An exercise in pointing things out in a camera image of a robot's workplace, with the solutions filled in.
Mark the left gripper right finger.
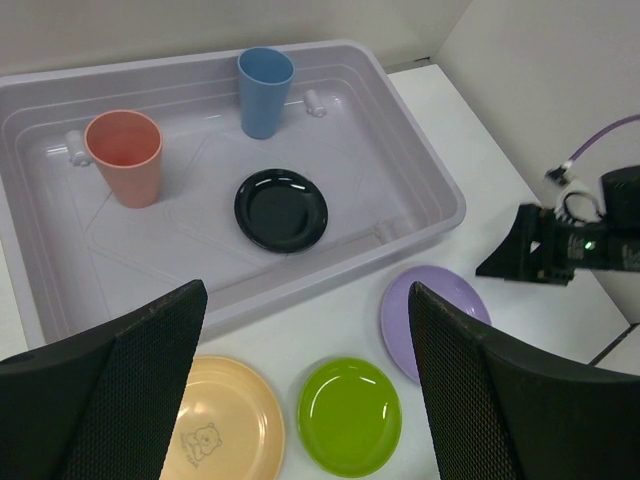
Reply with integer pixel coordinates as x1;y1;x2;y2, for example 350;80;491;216
408;282;639;479

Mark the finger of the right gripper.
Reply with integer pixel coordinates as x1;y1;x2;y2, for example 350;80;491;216
475;204;540;281

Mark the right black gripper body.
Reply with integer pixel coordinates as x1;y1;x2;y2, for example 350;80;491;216
517;204;608;286

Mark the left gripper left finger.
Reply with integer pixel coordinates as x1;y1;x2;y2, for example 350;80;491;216
1;280;208;479

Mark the purple plastic plate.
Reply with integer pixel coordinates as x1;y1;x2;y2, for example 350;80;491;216
380;265;491;384

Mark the orange plastic plate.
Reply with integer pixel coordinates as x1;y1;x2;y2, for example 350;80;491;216
160;356;286;479

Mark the green plastic plate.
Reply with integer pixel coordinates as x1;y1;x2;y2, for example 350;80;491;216
296;357;403;478

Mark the black small plate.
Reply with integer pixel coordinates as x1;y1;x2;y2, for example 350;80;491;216
234;168;329;254

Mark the pink plastic cup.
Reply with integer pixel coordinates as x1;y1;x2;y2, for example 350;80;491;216
84;110;163;209

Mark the blue plastic cup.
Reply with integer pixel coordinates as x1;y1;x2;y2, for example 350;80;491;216
237;47;295;140

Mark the lavender plastic bin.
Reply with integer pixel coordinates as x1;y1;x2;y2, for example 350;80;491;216
1;40;466;348

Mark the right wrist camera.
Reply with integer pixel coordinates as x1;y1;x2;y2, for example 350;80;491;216
544;160;603;226

